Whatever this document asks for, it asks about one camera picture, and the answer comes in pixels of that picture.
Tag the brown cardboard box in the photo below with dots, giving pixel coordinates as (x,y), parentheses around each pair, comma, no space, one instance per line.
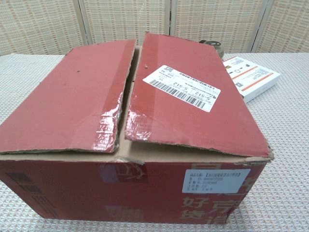
(77,91)

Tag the white orange-striped product box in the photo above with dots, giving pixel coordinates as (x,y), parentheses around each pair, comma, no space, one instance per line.
(256,82)

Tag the glass jar with black lid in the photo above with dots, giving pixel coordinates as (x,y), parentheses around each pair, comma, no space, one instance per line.
(214,47)

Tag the beige woven tablecloth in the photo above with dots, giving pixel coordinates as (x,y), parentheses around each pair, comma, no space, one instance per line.
(289,145)

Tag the woven bamboo folding screen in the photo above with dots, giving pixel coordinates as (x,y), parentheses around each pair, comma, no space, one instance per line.
(48,24)

